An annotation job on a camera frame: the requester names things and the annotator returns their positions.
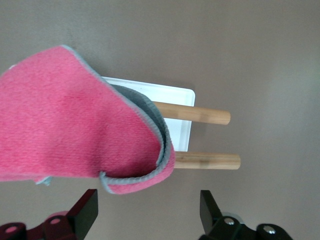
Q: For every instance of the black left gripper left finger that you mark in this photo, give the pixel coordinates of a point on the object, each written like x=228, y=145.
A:
x=77, y=215

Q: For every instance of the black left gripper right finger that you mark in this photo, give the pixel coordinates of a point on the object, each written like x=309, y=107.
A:
x=210, y=215

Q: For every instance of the pink cloth with grey edge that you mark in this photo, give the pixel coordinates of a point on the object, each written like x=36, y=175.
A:
x=62, y=120

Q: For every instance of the round wooden stick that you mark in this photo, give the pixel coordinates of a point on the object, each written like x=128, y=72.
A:
x=207, y=160
x=200, y=115

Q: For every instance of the white rectangular tray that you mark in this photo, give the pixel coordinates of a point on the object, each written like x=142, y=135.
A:
x=175, y=97

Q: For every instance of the brown table cover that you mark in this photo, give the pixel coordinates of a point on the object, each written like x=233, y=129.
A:
x=250, y=50

